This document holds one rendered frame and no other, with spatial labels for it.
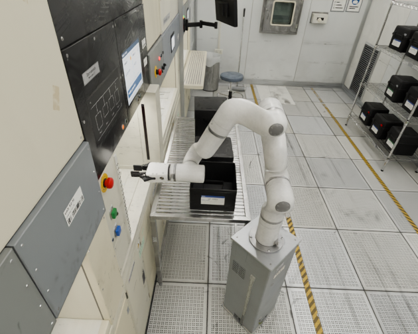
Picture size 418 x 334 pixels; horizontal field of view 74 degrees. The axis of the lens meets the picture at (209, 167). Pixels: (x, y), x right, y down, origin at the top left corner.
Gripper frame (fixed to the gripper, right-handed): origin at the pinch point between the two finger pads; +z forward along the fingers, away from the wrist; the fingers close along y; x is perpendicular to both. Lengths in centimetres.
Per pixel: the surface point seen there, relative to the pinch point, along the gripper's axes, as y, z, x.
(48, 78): -42, 2, 58
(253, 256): -13, -59, -43
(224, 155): 64, -45, -33
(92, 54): -18, 2, 56
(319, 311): -2, -118, -119
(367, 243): 60, -179, -119
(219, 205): 18, -41, -38
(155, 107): 42.0, -2.4, 12.7
